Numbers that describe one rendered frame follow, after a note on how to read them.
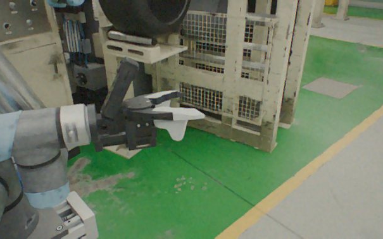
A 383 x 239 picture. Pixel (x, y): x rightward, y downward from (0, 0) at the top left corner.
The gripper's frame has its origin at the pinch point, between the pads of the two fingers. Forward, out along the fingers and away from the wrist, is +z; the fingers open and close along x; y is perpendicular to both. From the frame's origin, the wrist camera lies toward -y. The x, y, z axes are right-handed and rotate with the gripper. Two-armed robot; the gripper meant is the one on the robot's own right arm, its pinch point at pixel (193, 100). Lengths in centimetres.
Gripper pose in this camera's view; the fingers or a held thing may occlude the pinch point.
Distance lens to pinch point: 60.2
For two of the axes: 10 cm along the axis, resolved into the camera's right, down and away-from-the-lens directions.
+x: 2.8, 3.3, -9.0
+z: 9.6, -1.3, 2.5
